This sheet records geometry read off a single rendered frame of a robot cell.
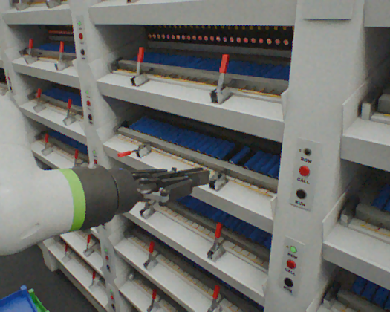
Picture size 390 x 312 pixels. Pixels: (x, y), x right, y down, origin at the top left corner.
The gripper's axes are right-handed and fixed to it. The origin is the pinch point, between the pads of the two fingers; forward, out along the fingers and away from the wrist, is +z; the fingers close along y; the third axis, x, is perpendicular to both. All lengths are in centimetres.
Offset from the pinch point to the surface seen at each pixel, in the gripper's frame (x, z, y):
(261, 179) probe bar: 1.1, 10.8, 9.0
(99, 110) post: 6.0, 4.7, -44.7
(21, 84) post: 6, 8, -115
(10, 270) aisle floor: -98, 9, -132
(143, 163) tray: -4.8, 6.8, -24.4
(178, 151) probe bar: 0.6, 10.5, -15.4
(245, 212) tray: -5.4, 7.1, 9.1
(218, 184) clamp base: -2.3, 7.5, 1.0
